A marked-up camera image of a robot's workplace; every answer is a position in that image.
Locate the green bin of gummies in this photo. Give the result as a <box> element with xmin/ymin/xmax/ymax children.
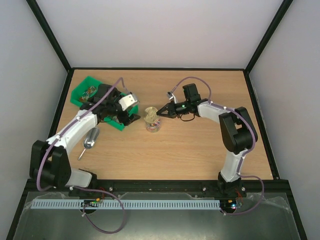
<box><xmin>103</xmin><ymin>105</ymin><xmax>139</xmax><ymax>131</ymax></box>

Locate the clear glass jar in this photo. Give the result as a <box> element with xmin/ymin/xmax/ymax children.
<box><xmin>145</xmin><ymin>117</ymin><xmax>161</xmax><ymax>133</ymax></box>

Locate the green bin of sticks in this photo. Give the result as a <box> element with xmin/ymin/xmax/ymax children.
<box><xmin>70</xmin><ymin>76</ymin><xmax>102</xmax><ymax>107</ymax></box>

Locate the metal candy scoop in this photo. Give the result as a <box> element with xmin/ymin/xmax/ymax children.
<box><xmin>77</xmin><ymin>127</ymin><xmax>100</xmax><ymax>161</ymax></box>

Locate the white jar lid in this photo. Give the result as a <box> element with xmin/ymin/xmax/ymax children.
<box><xmin>144</xmin><ymin>106</ymin><xmax>159</xmax><ymax>124</ymax></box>

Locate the black bin of lollipops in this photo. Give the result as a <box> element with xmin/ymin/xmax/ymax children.
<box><xmin>108</xmin><ymin>91</ymin><xmax>127</xmax><ymax>103</ymax></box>

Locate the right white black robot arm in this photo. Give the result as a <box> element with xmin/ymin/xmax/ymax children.
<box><xmin>156</xmin><ymin>83</ymin><xmax>258</xmax><ymax>196</ymax></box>

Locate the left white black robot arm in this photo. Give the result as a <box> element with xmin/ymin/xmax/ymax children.
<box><xmin>29</xmin><ymin>83</ymin><xmax>140</xmax><ymax>191</ymax></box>

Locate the metal front tray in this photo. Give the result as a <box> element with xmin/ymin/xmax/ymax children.
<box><xmin>13</xmin><ymin>192</ymin><xmax>300</xmax><ymax>240</ymax></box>

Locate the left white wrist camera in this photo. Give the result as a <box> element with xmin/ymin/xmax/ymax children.
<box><xmin>118</xmin><ymin>93</ymin><xmax>139</xmax><ymax>111</ymax></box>

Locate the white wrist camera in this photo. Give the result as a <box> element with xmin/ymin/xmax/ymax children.
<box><xmin>167</xmin><ymin>91</ymin><xmax>178</xmax><ymax>104</ymax></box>
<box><xmin>118</xmin><ymin>93</ymin><xmax>139</xmax><ymax>111</ymax></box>

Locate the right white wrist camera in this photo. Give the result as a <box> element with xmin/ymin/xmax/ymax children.
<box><xmin>167</xmin><ymin>91</ymin><xmax>178</xmax><ymax>104</ymax></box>

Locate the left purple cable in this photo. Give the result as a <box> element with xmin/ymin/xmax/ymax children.
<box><xmin>36</xmin><ymin>76</ymin><xmax>129</xmax><ymax>234</ymax></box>

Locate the black aluminium frame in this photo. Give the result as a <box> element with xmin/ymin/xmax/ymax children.
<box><xmin>27</xmin><ymin>0</ymin><xmax>307</xmax><ymax>240</ymax></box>

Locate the light blue cable duct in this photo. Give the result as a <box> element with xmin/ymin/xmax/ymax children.
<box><xmin>30</xmin><ymin>199</ymin><xmax>221</xmax><ymax>210</ymax></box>

